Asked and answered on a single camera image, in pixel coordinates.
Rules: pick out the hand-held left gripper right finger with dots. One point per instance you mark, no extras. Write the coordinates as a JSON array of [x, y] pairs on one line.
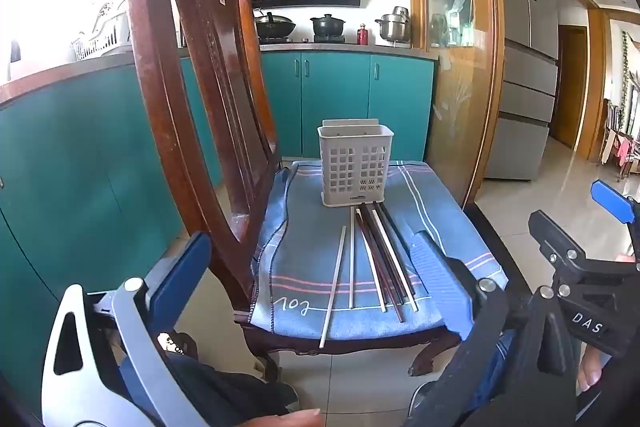
[[442, 287]]

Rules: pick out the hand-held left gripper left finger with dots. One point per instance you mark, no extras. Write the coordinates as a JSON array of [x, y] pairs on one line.
[[184, 278]]

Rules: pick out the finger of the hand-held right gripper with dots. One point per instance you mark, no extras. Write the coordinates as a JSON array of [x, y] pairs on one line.
[[611, 201], [552, 234]]

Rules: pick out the red chopstick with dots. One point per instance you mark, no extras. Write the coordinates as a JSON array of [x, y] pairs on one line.
[[380, 272]]

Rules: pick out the dark brown chopstick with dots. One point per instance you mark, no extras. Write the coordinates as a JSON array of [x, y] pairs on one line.
[[387, 253], [381, 257]]

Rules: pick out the black chopstick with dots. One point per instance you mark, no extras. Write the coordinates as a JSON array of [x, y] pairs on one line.
[[395, 227]]

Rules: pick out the white plastic utensil holder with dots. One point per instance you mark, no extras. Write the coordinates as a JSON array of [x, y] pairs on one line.
[[350, 134]]

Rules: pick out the person's right hand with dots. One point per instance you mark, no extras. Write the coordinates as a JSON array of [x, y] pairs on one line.
[[594, 369]]

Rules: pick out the person's left hand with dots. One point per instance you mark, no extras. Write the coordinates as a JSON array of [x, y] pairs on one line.
[[285, 419]]

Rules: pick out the clothes drying rack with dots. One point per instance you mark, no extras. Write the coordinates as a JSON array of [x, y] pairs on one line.
[[622, 152]]

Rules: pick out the person's right leg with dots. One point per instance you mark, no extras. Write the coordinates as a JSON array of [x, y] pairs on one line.
[[492, 357]]

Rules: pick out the person's leg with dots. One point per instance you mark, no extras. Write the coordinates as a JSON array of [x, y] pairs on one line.
[[225, 389], [492, 357]]

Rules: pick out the person's left leg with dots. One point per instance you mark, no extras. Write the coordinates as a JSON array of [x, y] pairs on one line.
[[225, 389]]

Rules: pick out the blue striped towel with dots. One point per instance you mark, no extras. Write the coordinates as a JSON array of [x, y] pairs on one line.
[[300, 247]]

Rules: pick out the brown wooden door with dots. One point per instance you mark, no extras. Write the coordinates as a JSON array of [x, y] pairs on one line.
[[570, 87]]

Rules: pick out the green hanging plant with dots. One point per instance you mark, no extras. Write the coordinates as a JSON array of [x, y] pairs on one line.
[[627, 77]]

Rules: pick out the silver refrigerator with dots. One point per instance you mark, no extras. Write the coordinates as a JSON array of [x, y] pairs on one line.
[[525, 107]]

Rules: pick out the teal base cabinet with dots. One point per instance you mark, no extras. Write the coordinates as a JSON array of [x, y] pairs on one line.
[[75, 187], [340, 102]]

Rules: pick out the wooden glass-door cabinet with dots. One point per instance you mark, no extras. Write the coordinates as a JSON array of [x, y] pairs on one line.
[[450, 82]]

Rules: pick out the carved wooden chair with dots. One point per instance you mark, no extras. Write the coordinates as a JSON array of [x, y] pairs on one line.
[[150, 57]]

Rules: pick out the white dish rack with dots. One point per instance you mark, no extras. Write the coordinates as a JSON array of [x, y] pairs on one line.
[[100, 42]]

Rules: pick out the grey kitchen countertop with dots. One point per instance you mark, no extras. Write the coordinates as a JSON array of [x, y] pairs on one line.
[[350, 48]]

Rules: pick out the stainless steel pot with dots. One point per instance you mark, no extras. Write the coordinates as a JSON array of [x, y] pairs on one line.
[[392, 27]]

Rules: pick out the red canister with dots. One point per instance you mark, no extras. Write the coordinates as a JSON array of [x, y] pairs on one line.
[[362, 36]]

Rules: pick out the gas stove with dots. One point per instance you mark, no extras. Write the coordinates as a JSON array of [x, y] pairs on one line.
[[300, 40]]

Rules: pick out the black wok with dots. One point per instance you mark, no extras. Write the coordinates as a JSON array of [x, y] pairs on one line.
[[275, 27]]

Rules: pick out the black lidded pot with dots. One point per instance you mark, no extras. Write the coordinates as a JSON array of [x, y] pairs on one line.
[[327, 27]]

